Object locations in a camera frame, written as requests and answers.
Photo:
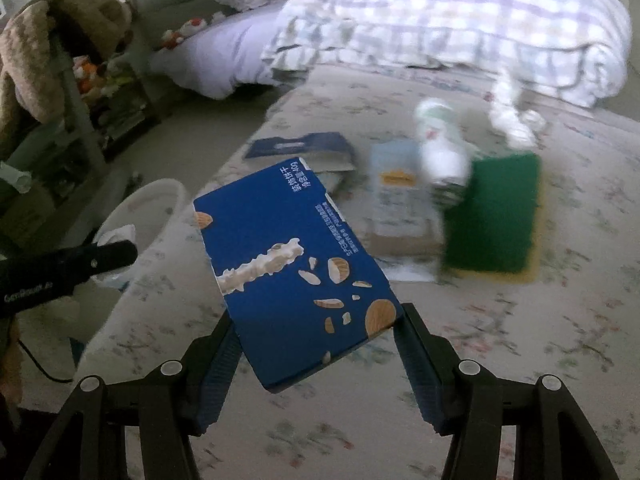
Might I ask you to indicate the red and white plush toy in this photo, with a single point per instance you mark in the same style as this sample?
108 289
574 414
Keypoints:
192 25
172 39

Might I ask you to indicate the floral bedspread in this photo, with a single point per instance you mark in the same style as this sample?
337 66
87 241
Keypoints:
550 335

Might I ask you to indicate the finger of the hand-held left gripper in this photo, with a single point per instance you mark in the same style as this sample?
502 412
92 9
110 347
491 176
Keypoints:
112 256

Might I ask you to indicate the dark blue flattened box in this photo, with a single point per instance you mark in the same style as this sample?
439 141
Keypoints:
300 145

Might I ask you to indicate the checked duvet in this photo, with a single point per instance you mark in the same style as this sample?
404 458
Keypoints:
450 20

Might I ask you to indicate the green and yellow sponge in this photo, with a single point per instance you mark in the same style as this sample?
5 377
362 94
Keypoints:
495 210

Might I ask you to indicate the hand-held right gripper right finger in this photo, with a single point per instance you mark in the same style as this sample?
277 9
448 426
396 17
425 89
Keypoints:
417 375

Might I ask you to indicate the lavender pillow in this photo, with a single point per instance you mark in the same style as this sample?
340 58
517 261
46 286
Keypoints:
225 55

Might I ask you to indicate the brown fuzzy cloth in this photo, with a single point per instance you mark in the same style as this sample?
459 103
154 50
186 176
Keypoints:
90 15

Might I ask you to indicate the light blue carton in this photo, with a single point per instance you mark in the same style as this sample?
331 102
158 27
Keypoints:
400 200

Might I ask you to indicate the beige fleece blanket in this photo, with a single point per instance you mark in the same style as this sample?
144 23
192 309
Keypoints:
22 70

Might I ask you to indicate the grey-green headboard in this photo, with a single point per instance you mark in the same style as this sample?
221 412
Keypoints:
160 5

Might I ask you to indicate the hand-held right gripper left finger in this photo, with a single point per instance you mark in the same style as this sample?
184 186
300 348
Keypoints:
220 375

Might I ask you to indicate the white plastic bin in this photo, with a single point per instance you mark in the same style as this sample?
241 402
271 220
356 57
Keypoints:
150 200

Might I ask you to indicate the grey storage shelf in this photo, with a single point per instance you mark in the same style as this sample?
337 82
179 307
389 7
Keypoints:
80 125

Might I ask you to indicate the blue biscuit box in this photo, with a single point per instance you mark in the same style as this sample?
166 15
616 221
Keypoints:
290 280

